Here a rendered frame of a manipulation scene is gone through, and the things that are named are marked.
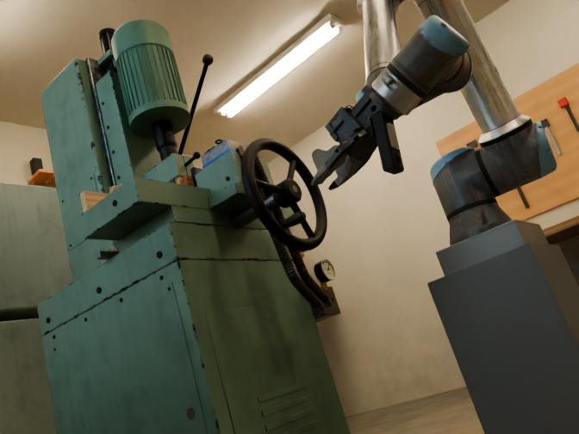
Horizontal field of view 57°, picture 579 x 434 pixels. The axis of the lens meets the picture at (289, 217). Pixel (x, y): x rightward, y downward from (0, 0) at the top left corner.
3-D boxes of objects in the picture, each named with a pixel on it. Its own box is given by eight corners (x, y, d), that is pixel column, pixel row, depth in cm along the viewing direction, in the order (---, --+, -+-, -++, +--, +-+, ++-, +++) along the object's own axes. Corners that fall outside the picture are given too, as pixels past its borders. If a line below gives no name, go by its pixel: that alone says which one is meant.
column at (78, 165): (117, 275, 142) (73, 55, 163) (72, 301, 153) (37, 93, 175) (181, 274, 160) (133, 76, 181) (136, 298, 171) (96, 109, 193)
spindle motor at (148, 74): (156, 101, 142) (133, 9, 151) (118, 133, 151) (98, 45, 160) (203, 116, 156) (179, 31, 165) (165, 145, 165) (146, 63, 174)
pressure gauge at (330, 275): (327, 287, 142) (319, 258, 145) (317, 291, 144) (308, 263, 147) (339, 286, 148) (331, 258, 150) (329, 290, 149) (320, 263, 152)
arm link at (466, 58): (414, 69, 115) (395, 57, 104) (464, 40, 109) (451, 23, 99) (432, 108, 113) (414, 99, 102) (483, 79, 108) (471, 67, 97)
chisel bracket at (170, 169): (179, 179, 142) (172, 151, 144) (147, 201, 149) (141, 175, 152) (200, 182, 148) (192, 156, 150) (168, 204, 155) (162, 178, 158)
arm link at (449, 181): (454, 221, 168) (434, 172, 173) (507, 200, 160) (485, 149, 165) (439, 216, 155) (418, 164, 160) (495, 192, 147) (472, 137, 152)
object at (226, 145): (230, 151, 130) (224, 133, 131) (200, 172, 135) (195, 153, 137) (264, 160, 140) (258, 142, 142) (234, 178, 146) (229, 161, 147)
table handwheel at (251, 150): (263, 111, 127) (336, 188, 140) (207, 151, 137) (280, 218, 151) (239, 189, 106) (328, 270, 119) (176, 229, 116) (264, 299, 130)
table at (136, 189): (165, 181, 106) (159, 154, 108) (82, 238, 122) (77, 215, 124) (327, 207, 155) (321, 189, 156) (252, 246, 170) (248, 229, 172)
